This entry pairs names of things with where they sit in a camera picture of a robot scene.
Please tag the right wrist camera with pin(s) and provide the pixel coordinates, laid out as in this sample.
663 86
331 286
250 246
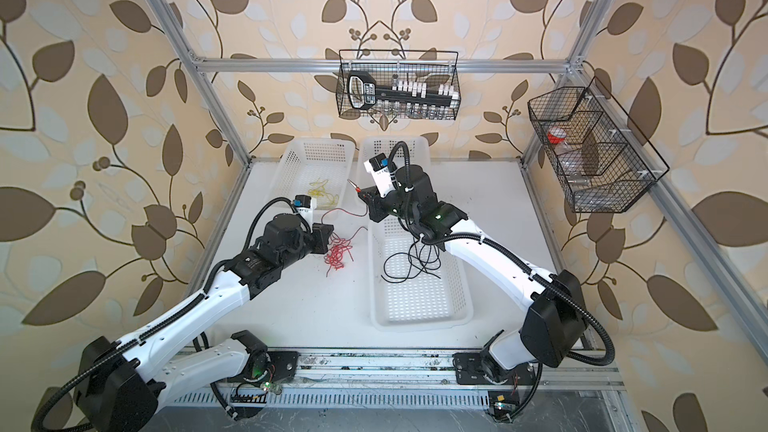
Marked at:
379 169

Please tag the black wire basket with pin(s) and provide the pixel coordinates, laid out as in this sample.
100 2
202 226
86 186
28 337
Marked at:
432 65
607 162

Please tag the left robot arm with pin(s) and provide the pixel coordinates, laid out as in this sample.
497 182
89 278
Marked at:
121 385

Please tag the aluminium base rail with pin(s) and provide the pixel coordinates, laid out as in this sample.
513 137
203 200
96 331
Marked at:
406 379

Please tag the red capped item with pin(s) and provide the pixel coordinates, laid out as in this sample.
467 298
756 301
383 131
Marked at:
556 135

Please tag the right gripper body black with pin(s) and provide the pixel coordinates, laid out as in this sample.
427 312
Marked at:
392 206

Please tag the back left white basket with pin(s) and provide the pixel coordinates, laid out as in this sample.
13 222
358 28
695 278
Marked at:
318 167

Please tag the right black wire basket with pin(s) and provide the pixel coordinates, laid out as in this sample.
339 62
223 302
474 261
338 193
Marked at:
607 162

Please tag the red alligator clip lead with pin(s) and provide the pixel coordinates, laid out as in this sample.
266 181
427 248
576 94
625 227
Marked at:
342 210

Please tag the black tool with handle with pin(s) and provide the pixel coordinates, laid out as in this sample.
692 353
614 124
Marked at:
364 92

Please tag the front white plastic basket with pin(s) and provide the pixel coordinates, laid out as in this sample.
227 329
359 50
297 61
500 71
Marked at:
413 287

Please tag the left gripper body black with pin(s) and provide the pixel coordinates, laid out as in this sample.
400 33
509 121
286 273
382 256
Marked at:
304 244

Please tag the back black wire basket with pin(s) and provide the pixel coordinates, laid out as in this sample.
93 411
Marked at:
432 65

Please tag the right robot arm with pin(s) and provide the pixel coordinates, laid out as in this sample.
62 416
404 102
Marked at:
556 323

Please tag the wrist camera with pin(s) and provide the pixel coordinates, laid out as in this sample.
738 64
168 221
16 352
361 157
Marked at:
305 206
379 169

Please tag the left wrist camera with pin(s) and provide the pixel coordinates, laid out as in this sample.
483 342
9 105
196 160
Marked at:
305 206

